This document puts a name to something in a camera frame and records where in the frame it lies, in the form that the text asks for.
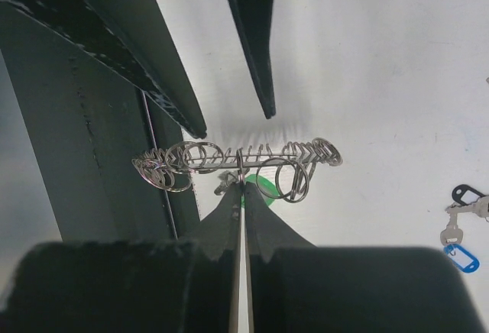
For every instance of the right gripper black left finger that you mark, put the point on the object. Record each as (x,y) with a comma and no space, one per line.
(187,285)

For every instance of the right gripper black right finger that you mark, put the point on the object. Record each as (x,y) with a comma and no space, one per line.
(295,286)

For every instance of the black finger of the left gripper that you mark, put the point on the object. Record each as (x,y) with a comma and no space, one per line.
(253,20)
(131,38)

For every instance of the key with green tag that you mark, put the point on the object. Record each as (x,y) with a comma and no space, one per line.
(267,189)

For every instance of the metal key ring disc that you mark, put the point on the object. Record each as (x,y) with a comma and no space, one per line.
(291,169)

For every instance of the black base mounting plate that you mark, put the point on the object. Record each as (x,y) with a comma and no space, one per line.
(86,124)

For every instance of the key with blue white tag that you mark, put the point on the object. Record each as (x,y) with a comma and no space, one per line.
(451,238)

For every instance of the key with black tag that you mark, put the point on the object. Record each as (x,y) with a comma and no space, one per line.
(466,199)

